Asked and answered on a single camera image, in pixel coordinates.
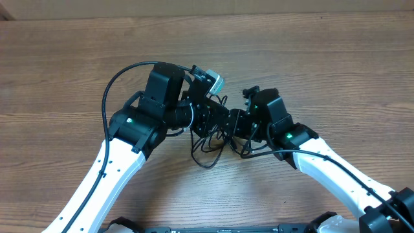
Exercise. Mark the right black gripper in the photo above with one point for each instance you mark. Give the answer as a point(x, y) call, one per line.
point(235, 127)

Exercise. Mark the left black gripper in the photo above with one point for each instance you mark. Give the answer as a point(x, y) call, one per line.
point(208, 114)

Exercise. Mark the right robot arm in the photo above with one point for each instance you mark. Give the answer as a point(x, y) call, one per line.
point(375, 206)

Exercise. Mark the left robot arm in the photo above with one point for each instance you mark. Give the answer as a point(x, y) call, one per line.
point(169, 101)

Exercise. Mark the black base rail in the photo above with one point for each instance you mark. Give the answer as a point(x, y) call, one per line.
point(281, 228)

